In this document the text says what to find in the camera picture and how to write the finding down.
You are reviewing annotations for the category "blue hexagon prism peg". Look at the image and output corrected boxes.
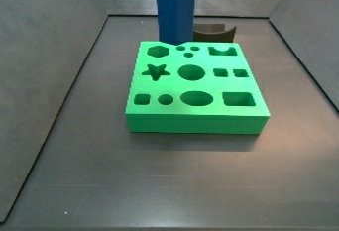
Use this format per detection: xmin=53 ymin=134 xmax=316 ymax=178
xmin=156 ymin=0 xmax=195 ymax=45

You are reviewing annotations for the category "green shape sorter block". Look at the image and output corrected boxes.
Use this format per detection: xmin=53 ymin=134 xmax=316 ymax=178
xmin=125 ymin=41 xmax=269 ymax=134

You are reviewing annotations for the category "dark grey curved block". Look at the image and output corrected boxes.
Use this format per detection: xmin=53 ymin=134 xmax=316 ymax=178
xmin=193 ymin=24 xmax=237 ymax=43

